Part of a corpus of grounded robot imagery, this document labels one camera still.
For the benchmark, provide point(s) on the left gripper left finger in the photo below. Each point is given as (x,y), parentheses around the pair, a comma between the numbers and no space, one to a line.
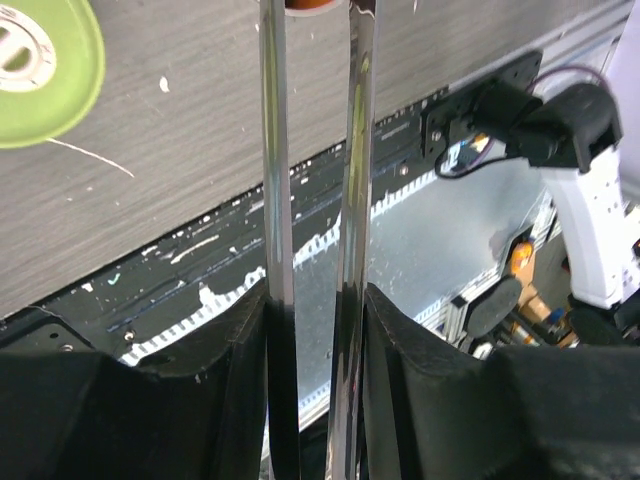
(193,410)

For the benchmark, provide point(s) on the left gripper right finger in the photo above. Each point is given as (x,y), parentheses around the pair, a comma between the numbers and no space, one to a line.
(434,412)

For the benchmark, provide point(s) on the metal tongs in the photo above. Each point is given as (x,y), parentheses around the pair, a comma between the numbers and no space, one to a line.
(343,453)

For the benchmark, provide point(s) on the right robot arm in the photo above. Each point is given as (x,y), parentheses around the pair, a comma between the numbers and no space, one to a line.
(566,124)

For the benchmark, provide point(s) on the green round lid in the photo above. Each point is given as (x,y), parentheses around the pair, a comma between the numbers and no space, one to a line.
(53,64)

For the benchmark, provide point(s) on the silver metal bowl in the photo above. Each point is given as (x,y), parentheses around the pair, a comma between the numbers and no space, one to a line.
(307,6)

